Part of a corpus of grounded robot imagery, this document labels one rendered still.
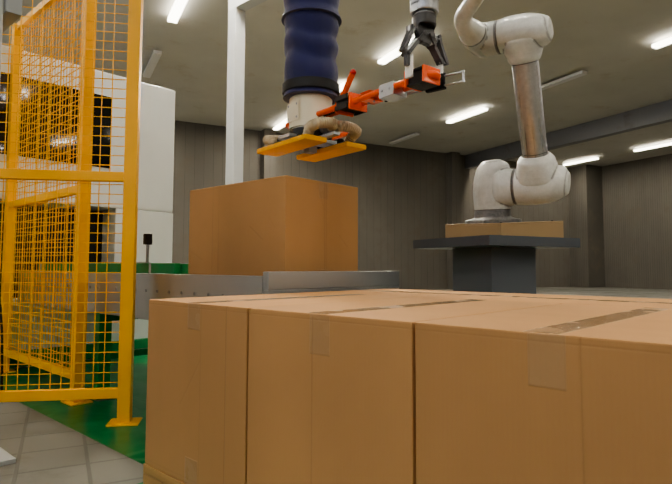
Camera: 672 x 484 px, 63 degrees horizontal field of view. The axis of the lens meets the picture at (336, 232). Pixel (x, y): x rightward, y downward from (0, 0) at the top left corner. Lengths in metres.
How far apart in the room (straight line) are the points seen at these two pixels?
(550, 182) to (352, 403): 1.62
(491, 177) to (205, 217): 1.21
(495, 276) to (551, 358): 1.60
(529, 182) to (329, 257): 0.88
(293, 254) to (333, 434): 1.06
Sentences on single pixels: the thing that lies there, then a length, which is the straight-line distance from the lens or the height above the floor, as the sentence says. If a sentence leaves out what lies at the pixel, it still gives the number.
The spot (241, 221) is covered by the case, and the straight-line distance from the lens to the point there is 2.12.
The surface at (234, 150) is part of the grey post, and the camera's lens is 5.30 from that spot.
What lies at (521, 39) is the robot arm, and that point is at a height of 1.48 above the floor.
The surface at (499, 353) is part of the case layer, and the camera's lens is 0.78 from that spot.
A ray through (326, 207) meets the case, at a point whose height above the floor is 0.85.
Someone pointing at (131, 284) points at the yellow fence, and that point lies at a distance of 2.36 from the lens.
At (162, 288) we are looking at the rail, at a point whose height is 0.54.
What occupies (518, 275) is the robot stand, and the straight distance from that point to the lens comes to 2.43.
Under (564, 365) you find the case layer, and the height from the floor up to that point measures 0.51.
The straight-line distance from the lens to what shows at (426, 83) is 1.73.
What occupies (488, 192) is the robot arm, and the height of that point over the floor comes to 0.95.
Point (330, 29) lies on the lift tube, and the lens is 2.25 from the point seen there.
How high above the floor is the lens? 0.63
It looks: 4 degrees up
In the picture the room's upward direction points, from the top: straight up
